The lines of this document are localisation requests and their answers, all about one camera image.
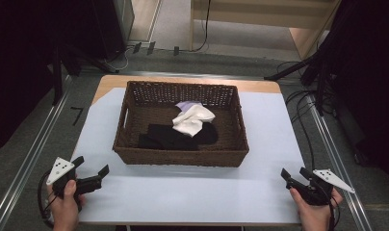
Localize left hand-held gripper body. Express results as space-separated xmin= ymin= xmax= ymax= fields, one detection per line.
xmin=46 ymin=156 xmax=103 ymax=197

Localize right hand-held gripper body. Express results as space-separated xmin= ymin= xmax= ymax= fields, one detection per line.
xmin=285 ymin=168 xmax=356 ymax=207

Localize person's right hand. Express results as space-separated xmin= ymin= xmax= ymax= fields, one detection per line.
xmin=289 ymin=188 xmax=344 ymax=231

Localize person's left hand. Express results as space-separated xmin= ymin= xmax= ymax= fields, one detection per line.
xmin=47 ymin=179 xmax=87 ymax=231

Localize black cloth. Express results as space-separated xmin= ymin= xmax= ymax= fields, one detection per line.
xmin=137 ymin=121 xmax=220 ymax=151

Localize brown wicker basket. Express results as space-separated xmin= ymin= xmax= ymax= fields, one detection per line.
xmin=112 ymin=80 xmax=250 ymax=168

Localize white table mat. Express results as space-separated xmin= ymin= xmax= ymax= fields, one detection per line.
xmin=71 ymin=87 xmax=306 ymax=226

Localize black stand legs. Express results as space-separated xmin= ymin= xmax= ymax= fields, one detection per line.
xmin=264 ymin=47 xmax=336 ymax=117
xmin=51 ymin=41 xmax=120 ymax=107

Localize wooden table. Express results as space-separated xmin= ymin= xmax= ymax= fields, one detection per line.
xmin=91 ymin=74 xmax=282 ymax=106

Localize white cloth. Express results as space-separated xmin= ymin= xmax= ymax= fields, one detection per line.
xmin=171 ymin=104 xmax=217 ymax=138

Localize lavender cloth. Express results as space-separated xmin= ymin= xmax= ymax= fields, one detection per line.
xmin=174 ymin=100 xmax=203 ymax=114

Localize black curtain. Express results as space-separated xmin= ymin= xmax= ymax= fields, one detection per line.
xmin=0 ymin=0 xmax=126 ymax=156
xmin=306 ymin=0 xmax=389 ymax=191

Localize light wooden furniture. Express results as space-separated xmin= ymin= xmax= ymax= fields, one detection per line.
xmin=189 ymin=0 xmax=342 ymax=61

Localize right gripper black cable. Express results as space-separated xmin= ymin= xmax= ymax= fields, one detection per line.
xmin=322 ymin=187 xmax=342 ymax=231

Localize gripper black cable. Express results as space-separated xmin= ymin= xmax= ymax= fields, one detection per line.
xmin=37 ymin=169 xmax=57 ymax=229
xmin=322 ymin=187 xmax=342 ymax=231

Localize metal floor rail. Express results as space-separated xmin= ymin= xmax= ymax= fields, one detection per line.
xmin=305 ymin=94 xmax=374 ymax=231
xmin=0 ymin=75 xmax=73 ymax=231

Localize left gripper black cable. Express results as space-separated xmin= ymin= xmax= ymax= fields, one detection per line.
xmin=37 ymin=169 xmax=57 ymax=229

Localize black floor cables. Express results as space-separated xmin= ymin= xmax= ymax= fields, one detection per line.
xmin=276 ymin=60 xmax=336 ymax=171

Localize white floor cable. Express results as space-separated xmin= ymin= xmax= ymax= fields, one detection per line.
xmin=104 ymin=47 xmax=134 ymax=73

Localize thin black hanging cable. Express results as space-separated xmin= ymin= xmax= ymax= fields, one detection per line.
xmin=192 ymin=0 xmax=213 ymax=53

